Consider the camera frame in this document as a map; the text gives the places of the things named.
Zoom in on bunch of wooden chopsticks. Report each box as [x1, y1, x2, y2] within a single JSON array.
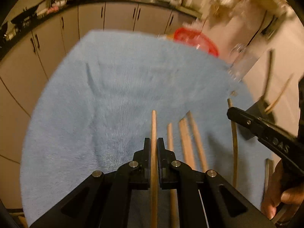
[[167, 49, 295, 228]]

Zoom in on long wooden chopstick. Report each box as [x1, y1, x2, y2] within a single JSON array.
[[150, 110, 158, 228]]

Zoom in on person's right hand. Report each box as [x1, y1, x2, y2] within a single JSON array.
[[261, 159, 304, 221]]

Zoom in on dark grey utensil holder cup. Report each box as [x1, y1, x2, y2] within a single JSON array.
[[242, 96, 281, 140]]

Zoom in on black wok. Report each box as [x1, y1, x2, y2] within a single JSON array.
[[11, 3, 40, 24]]

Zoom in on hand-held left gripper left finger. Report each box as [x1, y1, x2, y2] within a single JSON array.
[[30, 138, 152, 228]]

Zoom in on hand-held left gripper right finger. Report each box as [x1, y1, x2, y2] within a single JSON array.
[[157, 137, 276, 228]]

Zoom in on red plastic basket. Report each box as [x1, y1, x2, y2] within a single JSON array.
[[173, 27, 219, 57]]

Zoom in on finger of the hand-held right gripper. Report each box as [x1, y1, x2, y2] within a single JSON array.
[[227, 107, 298, 158]]

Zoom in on black kitchen countertop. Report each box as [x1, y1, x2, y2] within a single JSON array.
[[0, 0, 202, 60]]

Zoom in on blue towel table cover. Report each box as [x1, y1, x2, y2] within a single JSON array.
[[20, 28, 269, 224]]

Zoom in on clear plastic jug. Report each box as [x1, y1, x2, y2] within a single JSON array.
[[227, 43, 259, 82]]

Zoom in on grey kitchen base cabinets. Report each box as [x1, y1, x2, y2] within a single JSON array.
[[0, 1, 202, 164]]

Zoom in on black power cable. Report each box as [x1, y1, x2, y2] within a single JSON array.
[[247, 12, 269, 50]]

